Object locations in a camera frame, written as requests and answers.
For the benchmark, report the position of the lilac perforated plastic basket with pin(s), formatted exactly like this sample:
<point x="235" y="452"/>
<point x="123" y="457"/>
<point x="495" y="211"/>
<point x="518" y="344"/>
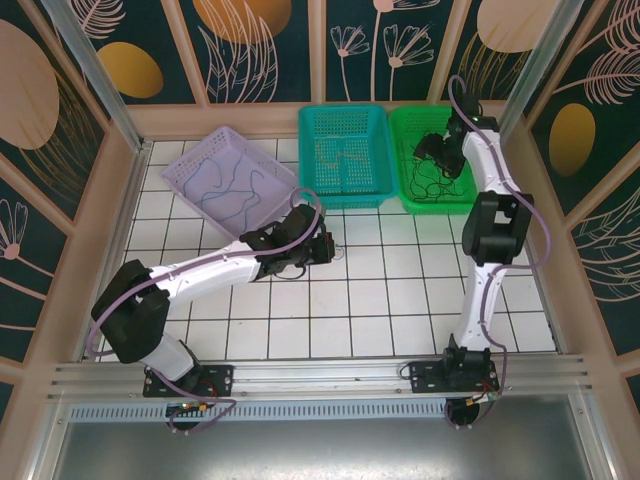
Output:
<point x="270" y="180"/>

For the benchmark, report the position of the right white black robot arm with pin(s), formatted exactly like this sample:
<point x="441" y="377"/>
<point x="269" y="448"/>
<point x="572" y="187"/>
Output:
<point x="495" y="230"/>

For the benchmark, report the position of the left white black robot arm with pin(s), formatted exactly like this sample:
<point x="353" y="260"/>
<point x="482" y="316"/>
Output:
<point x="210" y="265"/>

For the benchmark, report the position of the green perforated plastic basket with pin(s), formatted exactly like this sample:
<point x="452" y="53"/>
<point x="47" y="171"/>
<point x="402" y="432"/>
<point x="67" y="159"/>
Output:
<point x="440" y="206"/>

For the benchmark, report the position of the teal perforated plastic basket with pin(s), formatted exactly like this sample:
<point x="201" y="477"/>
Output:
<point x="345" y="197"/>

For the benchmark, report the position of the small circuit board connector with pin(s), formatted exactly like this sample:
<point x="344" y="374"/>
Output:
<point x="192" y="407"/>
<point x="482" y="398"/>

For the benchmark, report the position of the grey metal shelf panel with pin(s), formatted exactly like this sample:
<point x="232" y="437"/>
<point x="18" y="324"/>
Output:
<point x="320" y="450"/>

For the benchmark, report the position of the aluminium frame post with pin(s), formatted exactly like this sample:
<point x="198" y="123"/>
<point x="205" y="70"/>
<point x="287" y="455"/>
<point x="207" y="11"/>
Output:
<point x="530" y="70"/>
<point x="100" y="85"/>

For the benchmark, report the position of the aluminium mounting rail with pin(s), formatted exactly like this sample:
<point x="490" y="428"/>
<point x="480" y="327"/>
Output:
<point x="320" y="375"/>

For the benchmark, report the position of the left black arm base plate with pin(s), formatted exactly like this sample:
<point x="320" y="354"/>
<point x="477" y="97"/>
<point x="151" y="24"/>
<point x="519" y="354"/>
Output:
<point x="215" y="377"/>

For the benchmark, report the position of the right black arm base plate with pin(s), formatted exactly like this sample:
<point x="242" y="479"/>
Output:
<point x="425" y="377"/>

